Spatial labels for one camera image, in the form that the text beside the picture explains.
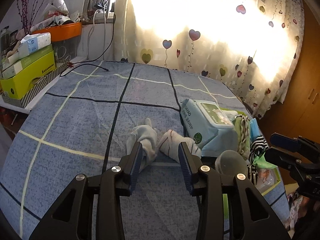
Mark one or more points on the pale green flat box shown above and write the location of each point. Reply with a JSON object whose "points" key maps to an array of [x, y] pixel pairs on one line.
{"points": [[19, 65]]}

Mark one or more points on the striped storage tray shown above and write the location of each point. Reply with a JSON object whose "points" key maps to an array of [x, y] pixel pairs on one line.
{"points": [[39, 85]]}

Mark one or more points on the purple decorative branches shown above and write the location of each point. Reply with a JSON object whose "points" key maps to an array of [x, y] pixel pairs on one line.
{"points": [[22, 7]]}

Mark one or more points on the yellow green cardboard box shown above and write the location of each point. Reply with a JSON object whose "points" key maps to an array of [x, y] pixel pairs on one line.
{"points": [[17, 86]]}

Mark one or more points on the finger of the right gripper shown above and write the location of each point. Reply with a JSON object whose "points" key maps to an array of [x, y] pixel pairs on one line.
{"points": [[299, 144], [295, 166]]}

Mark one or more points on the white red striped sock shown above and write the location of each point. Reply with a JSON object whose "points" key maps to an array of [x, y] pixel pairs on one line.
{"points": [[169, 144]]}

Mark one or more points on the blue plaid bed sheet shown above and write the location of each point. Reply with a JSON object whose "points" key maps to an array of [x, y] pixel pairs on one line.
{"points": [[81, 125]]}

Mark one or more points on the green rimmed white box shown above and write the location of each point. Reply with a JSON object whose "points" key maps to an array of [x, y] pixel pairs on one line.
{"points": [[269, 182]]}

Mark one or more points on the orange plastic tray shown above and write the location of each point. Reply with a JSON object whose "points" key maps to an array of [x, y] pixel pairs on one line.
{"points": [[62, 32]]}

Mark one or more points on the blue tissue pack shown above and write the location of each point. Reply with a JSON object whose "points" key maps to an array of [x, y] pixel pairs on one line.
{"points": [[32, 43]]}

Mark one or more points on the blue wet wipes pack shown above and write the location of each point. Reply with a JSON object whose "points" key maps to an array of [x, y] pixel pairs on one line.
{"points": [[209, 127]]}

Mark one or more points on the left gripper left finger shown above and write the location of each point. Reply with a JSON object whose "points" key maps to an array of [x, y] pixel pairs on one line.
{"points": [[130, 167]]}

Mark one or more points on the heart patterned curtain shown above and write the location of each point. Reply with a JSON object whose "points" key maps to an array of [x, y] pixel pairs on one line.
{"points": [[252, 46]]}

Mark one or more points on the black white striped sock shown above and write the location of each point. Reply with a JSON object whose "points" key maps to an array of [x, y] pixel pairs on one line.
{"points": [[257, 149]]}

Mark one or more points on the grey sock bundle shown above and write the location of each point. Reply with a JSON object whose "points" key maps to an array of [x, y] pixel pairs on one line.
{"points": [[147, 136]]}

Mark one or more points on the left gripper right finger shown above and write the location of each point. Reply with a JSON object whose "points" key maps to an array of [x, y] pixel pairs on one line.
{"points": [[190, 165]]}

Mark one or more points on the blue face mask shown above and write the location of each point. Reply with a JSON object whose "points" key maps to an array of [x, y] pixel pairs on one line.
{"points": [[254, 130]]}

